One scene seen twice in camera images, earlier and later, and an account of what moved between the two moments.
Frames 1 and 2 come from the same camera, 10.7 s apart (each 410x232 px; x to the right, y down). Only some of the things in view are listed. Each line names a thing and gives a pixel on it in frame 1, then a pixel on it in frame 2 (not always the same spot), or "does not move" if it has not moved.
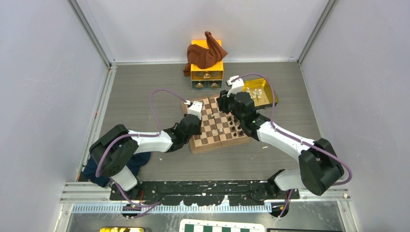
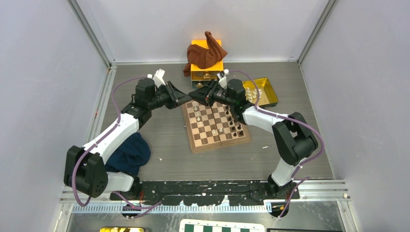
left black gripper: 198,132 to 176,97
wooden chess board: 218,128 does not move
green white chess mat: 198,225 does not move
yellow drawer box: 210,78 does not move
